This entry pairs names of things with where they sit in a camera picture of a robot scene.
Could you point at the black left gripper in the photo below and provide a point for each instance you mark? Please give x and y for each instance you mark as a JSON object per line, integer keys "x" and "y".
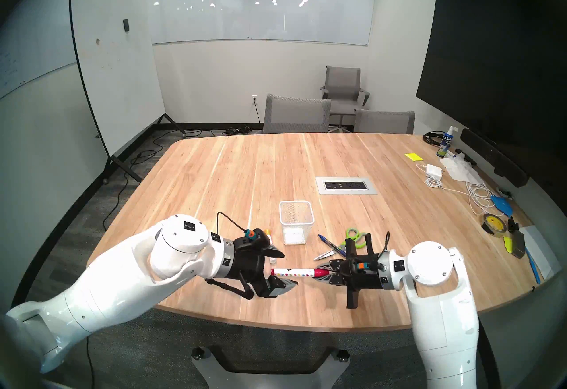
{"x": 250, "y": 266}

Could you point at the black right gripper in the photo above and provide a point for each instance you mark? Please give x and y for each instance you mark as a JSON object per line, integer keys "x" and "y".
{"x": 367, "y": 282}

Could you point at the red cap dotted marker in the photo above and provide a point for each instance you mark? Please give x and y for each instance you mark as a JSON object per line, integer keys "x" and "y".
{"x": 294, "y": 273}

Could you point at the orange cap white marker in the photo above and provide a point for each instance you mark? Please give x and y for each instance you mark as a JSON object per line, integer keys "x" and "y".
{"x": 267, "y": 232}

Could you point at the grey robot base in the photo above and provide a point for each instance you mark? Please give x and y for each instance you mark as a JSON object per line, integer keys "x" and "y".
{"x": 270, "y": 377}

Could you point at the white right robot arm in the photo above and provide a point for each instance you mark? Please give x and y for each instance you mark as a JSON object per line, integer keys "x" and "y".
{"x": 443, "y": 317}

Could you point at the blue ballpoint pen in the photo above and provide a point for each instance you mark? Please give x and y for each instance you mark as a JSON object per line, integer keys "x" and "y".
{"x": 328, "y": 242}

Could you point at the white mesh pen holder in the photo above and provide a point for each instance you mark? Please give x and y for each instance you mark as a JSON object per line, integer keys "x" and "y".
{"x": 296, "y": 235}

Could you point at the blue marker pen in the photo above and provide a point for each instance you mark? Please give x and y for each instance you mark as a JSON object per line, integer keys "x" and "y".
{"x": 533, "y": 266}

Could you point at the grey table power outlet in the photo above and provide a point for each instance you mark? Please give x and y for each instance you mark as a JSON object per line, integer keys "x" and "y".
{"x": 345, "y": 185}

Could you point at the yellow sticky note pad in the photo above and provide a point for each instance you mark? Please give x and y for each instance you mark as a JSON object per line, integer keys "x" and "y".
{"x": 413, "y": 157}

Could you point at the white power adapter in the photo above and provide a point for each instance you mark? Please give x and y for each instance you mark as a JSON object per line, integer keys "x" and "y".
{"x": 435, "y": 170}

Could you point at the wide grey mesh chair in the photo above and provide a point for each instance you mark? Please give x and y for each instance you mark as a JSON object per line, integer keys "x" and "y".
{"x": 297, "y": 115}

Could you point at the low grey mesh chair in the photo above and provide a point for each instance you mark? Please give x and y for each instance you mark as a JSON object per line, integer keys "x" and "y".
{"x": 385, "y": 123}

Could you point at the yellow black tape roll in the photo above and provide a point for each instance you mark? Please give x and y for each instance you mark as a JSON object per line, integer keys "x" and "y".
{"x": 494, "y": 224}

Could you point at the whiteboard cleaner spray bottle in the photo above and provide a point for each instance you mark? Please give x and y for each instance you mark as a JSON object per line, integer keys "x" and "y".
{"x": 445, "y": 144}

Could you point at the blue flat object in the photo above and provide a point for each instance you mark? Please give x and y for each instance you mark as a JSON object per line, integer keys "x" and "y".
{"x": 502, "y": 205}

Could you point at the small black bottle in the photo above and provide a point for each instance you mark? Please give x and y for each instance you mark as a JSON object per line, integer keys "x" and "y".
{"x": 513, "y": 225}

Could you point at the yellow tape measure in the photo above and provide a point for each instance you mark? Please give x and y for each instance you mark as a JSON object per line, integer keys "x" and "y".
{"x": 517, "y": 244}

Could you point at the grey armrest office chair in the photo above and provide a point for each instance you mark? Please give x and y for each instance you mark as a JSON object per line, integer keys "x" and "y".
{"x": 343, "y": 87}

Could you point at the black video sound bar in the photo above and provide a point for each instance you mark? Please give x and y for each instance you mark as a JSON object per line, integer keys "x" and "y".
{"x": 491, "y": 155}

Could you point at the white paper sheet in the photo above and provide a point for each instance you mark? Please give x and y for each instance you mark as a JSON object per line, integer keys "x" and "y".
{"x": 542, "y": 250}

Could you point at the rolling whiteboard on stand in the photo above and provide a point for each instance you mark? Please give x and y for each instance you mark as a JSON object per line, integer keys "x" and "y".
{"x": 119, "y": 82}

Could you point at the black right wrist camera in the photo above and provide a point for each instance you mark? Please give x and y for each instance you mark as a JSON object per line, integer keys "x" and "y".
{"x": 365, "y": 267}

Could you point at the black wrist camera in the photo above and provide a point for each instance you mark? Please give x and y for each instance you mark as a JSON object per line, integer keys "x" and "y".
{"x": 365, "y": 267}
{"x": 257, "y": 239}

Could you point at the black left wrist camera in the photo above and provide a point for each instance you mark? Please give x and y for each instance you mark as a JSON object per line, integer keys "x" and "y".
{"x": 257, "y": 239}

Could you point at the large black wall screen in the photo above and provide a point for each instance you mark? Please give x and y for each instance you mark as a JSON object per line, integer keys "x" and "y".
{"x": 496, "y": 51}

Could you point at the written wall whiteboard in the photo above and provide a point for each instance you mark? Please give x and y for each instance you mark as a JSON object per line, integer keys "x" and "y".
{"x": 40, "y": 38}

